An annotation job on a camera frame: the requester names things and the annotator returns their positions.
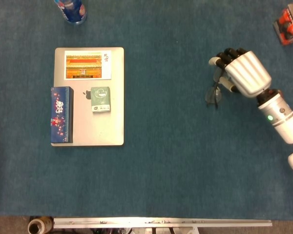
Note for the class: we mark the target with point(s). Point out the red and black object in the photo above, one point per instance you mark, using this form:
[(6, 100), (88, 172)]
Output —
[(289, 26)]

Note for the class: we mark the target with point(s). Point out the blue felt table cloth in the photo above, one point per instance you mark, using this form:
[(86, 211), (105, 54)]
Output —
[(161, 158)]

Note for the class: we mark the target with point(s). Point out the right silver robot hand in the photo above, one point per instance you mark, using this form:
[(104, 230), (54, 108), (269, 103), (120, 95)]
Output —
[(249, 73)]

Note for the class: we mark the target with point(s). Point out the thin-framed eyeglasses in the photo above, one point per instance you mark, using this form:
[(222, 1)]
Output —
[(213, 95)]

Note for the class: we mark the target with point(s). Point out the blue patterned pencil box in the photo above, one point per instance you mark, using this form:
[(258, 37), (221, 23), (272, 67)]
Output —
[(61, 114)]

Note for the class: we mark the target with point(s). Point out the palace picture postcard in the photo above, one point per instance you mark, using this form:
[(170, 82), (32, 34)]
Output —
[(83, 65)]

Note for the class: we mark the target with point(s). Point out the silver laptop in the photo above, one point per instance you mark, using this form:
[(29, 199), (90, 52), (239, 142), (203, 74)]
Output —
[(97, 126)]

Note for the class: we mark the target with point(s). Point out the aluminium profile rail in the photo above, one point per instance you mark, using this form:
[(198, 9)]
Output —
[(161, 222)]

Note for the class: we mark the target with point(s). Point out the brown tape roll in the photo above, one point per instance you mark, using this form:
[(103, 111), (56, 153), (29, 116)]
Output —
[(46, 223)]

